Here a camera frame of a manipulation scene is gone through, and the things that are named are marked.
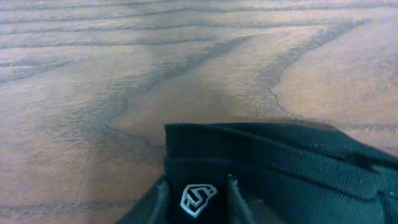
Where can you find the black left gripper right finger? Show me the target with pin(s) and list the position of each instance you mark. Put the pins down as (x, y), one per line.
(239, 205)

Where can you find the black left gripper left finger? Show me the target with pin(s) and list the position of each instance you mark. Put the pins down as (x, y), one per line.
(152, 208)

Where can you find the black t-shirt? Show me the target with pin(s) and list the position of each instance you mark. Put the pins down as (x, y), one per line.
(295, 173)

